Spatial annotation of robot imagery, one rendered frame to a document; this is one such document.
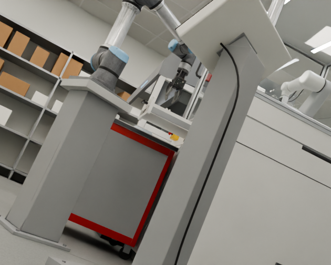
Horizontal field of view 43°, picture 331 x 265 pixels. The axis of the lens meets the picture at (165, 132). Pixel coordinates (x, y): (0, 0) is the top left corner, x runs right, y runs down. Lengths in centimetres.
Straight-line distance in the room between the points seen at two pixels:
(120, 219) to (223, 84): 130
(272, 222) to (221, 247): 30
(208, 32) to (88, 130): 79
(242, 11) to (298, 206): 107
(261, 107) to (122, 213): 106
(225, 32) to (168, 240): 79
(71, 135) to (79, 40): 493
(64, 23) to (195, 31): 540
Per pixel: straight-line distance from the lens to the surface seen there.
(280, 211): 221
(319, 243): 235
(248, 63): 164
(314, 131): 233
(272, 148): 219
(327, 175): 235
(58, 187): 203
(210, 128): 154
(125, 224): 263
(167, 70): 348
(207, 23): 160
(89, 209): 260
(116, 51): 218
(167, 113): 245
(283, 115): 224
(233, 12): 162
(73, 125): 202
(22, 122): 658
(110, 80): 214
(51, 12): 693
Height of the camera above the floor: 30
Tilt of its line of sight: 11 degrees up
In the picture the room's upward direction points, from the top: 24 degrees clockwise
